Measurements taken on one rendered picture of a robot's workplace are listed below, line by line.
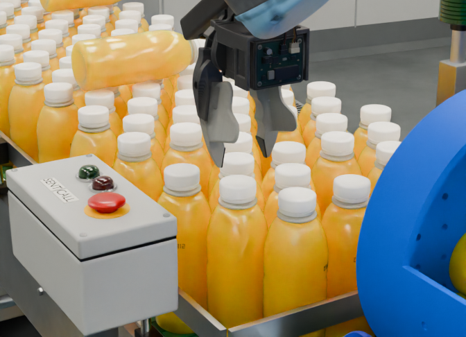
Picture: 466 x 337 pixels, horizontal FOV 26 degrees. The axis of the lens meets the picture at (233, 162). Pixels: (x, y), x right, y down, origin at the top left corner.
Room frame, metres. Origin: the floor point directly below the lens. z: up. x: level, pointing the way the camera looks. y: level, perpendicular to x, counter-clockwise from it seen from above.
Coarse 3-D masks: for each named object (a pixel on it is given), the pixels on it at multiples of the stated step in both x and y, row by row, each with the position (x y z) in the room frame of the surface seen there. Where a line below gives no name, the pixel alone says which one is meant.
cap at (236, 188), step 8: (232, 176) 0.99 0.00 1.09; (240, 176) 1.00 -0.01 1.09; (248, 176) 0.99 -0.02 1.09; (224, 184) 0.97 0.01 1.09; (232, 184) 0.97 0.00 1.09; (240, 184) 0.97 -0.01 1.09; (248, 184) 0.97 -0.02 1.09; (256, 184) 0.98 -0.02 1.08; (224, 192) 0.97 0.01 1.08; (232, 192) 0.96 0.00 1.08; (240, 192) 0.96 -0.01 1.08; (248, 192) 0.97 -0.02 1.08; (256, 192) 0.98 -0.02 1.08; (224, 200) 0.97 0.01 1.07; (232, 200) 0.96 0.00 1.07; (240, 200) 0.96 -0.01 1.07; (248, 200) 0.97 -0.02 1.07
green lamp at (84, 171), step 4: (88, 164) 0.97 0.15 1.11; (92, 164) 0.97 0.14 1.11; (80, 168) 0.96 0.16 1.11; (84, 168) 0.96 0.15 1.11; (88, 168) 0.96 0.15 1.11; (92, 168) 0.96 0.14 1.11; (96, 168) 0.96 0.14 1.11; (80, 172) 0.96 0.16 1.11; (84, 172) 0.95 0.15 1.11; (88, 172) 0.95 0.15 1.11; (92, 172) 0.95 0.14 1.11; (96, 172) 0.96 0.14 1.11; (80, 176) 0.95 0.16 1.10; (84, 176) 0.95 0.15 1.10; (88, 176) 0.95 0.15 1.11; (92, 176) 0.95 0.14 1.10; (96, 176) 0.96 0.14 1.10
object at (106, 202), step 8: (104, 192) 0.90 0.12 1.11; (112, 192) 0.90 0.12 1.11; (88, 200) 0.88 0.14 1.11; (96, 200) 0.87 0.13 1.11; (104, 200) 0.87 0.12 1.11; (112, 200) 0.87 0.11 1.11; (120, 200) 0.88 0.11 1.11; (96, 208) 0.86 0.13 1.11; (104, 208) 0.86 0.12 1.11; (112, 208) 0.86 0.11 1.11
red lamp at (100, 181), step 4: (100, 176) 0.94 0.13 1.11; (104, 176) 0.94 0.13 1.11; (108, 176) 0.94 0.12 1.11; (92, 180) 0.93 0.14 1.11; (96, 180) 0.93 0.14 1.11; (100, 180) 0.93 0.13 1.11; (104, 180) 0.93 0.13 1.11; (108, 180) 0.93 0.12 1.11; (112, 180) 0.93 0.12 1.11; (92, 184) 0.93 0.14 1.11; (96, 184) 0.92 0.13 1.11; (100, 184) 0.92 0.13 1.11; (104, 184) 0.92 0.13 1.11; (108, 184) 0.92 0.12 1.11; (112, 184) 0.93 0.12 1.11; (96, 188) 0.92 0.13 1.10; (100, 188) 0.92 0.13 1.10; (104, 188) 0.92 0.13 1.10; (108, 188) 0.92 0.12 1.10
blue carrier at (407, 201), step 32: (416, 128) 0.81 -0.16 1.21; (448, 128) 0.79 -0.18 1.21; (416, 160) 0.78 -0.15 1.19; (448, 160) 0.76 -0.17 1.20; (384, 192) 0.78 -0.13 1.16; (416, 192) 0.76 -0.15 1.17; (448, 192) 0.83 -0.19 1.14; (384, 224) 0.77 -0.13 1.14; (416, 224) 0.74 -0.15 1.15; (448, 224) 0.83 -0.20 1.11; (384, 256) 0.76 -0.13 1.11; (416, 256) 0.81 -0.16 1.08; (448, 256) 0.83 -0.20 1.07; (384, 288) 0.75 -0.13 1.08; (416, 288) 0.72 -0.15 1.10; (448, 288) 0.84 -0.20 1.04; (384, 320) 0.76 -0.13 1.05; (416, 320) 0.72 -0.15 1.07; (448, 320) 0.69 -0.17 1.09
